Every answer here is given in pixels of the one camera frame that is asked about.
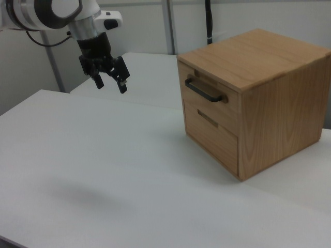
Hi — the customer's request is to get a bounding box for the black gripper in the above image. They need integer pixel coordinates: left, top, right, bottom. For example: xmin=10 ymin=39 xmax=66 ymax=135
xmin=77 ymin=31 xmax=131 ymax=95

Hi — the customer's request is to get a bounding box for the black metal drawer handle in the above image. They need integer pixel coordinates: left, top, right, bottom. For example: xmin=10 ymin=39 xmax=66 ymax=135
xmin=184 ymin=74 xmax=228 ymax=103

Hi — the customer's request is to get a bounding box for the wooden drawer with handle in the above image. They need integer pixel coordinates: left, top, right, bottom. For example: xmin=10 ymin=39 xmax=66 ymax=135
xmin=178 ymin=61 xmax=239 ymax=136

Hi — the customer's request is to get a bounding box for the wooden drawer with slot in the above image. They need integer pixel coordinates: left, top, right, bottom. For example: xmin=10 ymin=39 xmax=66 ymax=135
xmin=183 ymin=99 xmax=239 ymax=178

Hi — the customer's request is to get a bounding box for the wooden drawer cabinet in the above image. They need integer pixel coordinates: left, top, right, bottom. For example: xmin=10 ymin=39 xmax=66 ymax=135
xmin=177 ymin=28 xmax=331 ymax=181

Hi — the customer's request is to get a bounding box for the black vertical pole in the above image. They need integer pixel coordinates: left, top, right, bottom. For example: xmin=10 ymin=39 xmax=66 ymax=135
xmin=205 ymin=0 xmax=215 ymax=46

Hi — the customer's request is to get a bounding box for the grey partition post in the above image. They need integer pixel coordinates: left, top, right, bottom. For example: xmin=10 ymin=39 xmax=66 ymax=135
xmin=162 ymin=0 xmax=179 ymax=55
xmin=40 ymin=32 xmax=66 ymax=93

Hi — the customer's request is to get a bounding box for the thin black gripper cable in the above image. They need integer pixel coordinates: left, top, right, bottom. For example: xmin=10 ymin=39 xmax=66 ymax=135
xmin=25 ymin=30 xmax=78 ymax=48

